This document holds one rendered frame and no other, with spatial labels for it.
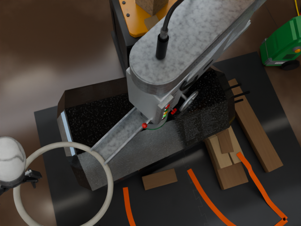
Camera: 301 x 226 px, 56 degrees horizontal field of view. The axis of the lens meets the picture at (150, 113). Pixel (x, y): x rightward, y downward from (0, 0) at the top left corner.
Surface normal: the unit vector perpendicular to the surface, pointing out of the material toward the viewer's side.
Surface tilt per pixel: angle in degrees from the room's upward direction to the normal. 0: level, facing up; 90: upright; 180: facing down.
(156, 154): 45
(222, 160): 0
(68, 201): 0
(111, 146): 2
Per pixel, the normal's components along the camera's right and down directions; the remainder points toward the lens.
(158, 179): 0.04, -0.28
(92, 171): 0.28, 0.43
